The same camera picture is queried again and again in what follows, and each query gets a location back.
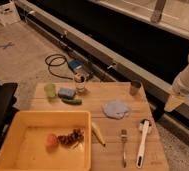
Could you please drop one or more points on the dark grape bunch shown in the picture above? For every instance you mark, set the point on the dark grape bunch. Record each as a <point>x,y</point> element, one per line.
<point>76,136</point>

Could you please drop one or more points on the blue sponge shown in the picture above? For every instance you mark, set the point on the blue sponge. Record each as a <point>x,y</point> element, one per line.
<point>66,93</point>

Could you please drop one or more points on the wooden table board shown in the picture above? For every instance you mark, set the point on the wooden table board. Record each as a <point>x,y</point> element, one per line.
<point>109,157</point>

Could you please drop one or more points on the green cucumber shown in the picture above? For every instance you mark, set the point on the green cucumber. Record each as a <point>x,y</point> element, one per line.
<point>72,101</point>

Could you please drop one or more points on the white cardboard box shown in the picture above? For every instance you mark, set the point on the white cardboard box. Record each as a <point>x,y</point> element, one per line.
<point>8,13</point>

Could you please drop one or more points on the clear glass jar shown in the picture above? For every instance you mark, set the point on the clear glass jar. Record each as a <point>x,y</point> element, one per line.
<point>80,82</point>

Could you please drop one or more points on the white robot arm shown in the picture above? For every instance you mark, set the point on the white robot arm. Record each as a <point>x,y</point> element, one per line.
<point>179,90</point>

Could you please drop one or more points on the yellow plastic bin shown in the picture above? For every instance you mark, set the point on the yellow plastic bin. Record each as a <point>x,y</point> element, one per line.
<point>24,148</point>

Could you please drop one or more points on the metal fork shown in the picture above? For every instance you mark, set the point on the metal fork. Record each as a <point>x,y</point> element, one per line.
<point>124,141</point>

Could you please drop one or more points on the red apple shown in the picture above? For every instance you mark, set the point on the red apple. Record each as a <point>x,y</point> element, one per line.
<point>51,141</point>

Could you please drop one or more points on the metal cup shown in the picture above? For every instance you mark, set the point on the metal cup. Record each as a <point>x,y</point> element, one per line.
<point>134,87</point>

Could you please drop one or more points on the green plastic cup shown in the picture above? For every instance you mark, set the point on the green plastic cup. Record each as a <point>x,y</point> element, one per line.
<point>50,90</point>

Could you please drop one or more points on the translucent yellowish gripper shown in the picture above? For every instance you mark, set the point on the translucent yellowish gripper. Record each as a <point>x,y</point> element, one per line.
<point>173,102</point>

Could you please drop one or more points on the blue power adapter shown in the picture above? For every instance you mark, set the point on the blue power adapter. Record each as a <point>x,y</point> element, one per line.
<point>74,64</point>

